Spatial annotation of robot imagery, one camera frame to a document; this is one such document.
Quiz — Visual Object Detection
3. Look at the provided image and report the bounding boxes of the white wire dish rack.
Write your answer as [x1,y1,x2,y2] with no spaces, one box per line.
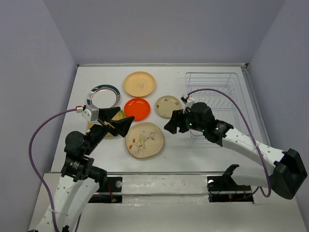
[185,72,252,136]

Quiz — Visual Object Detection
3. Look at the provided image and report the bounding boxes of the orange round plate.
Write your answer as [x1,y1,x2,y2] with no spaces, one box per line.
[124,98,151,121]

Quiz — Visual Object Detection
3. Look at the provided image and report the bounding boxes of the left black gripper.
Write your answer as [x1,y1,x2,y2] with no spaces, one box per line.
[84,106,135,154]

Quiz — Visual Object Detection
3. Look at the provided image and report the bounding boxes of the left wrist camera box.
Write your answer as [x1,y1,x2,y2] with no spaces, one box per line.
[82,104,99,124]

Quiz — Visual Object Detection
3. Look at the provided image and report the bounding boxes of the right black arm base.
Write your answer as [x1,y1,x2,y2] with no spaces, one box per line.
[206,164,253,203]

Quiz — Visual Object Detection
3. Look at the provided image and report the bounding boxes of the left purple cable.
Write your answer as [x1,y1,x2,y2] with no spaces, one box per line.
[28,105,84,232]

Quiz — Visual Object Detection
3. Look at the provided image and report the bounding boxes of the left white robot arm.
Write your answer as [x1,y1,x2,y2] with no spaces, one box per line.
[28,105,135,232]

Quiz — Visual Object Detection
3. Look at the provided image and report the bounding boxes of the yellow green woven plate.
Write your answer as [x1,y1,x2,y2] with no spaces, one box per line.
[95,109,126,125]

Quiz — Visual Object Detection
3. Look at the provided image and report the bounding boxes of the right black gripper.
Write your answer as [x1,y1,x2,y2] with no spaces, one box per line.
[163,107,205,134]

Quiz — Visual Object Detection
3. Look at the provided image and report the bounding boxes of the beige bird pattern plate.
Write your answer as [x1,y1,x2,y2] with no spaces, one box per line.
[125,122,164,159]

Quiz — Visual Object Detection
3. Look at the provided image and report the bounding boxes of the small beige patterned plate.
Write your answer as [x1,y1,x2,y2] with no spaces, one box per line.
[154,95,182,118]

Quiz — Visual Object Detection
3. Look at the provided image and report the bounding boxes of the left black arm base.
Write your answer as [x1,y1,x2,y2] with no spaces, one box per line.
[88,175,123,203]

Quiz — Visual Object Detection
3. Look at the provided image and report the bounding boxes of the white plate green rim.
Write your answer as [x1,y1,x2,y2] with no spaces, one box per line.
[86,84,121,108]

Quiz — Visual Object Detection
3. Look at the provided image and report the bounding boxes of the plain beige round plate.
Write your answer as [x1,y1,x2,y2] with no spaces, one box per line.
[123,71,156,97]

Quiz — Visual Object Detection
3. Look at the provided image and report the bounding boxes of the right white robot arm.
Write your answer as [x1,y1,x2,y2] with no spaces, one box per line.
[164,102,308,200]

